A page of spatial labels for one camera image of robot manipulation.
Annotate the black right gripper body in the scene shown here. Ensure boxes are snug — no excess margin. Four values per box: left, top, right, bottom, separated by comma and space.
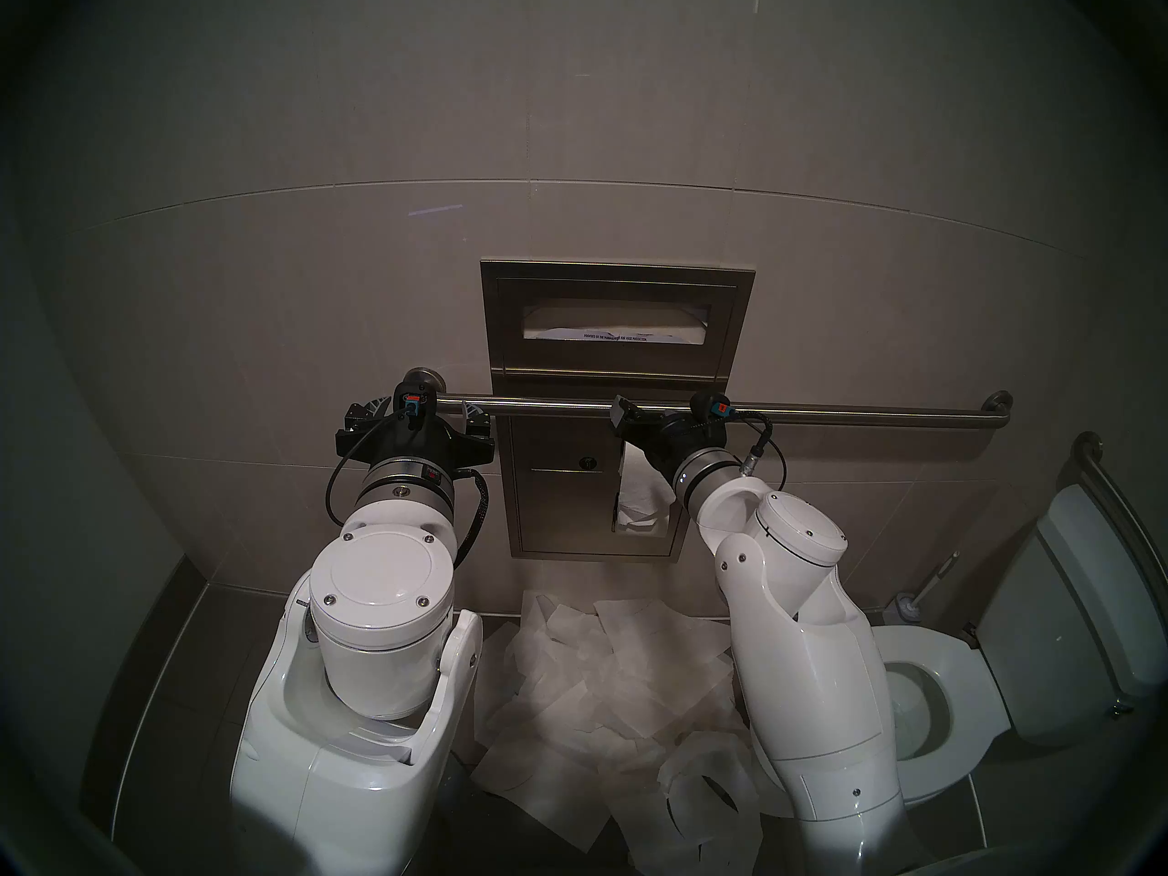
625, 411, 726, 483

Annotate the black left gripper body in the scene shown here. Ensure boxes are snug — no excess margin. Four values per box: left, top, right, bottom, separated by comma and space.
336, 414, 498, 472

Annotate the white toilet paper roll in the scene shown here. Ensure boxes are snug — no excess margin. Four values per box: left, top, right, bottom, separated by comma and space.
616, 441, 678, 534

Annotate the white paper seat cover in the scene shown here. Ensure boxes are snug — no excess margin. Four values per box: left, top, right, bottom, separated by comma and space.
655, 733, 766, 864
472, 735, 610, 845
506, 646, 681, 743
518, 589, 599, 652
595, 596, 735, 670

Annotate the toilet brush with holder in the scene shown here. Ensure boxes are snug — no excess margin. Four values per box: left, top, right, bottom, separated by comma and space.
890, 550, 961, 621

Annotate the white toilet with tank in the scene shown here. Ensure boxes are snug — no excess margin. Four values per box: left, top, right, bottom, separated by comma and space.
867, 482, 1168, 807

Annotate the long steel grab bar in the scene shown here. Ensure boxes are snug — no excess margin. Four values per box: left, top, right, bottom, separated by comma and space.
404, 367, 1014, 431

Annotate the short steel grab bar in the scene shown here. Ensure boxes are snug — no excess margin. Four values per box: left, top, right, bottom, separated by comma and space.
1072, 432, 1168, 720

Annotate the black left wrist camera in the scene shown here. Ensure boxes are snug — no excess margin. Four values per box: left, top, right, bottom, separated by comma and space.
394, 381, 444, 428

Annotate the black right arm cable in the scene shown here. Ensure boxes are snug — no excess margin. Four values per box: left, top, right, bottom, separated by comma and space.
730, 412, 787, 494

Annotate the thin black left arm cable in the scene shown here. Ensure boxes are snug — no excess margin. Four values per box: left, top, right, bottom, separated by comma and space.
326, 407, 407, 528

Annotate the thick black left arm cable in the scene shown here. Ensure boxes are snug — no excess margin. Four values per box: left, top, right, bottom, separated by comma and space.
454, 466, 491, 567

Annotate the stainless steel wall dispenser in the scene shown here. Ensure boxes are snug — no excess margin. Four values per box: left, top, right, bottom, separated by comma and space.
481, 260, 756, 563

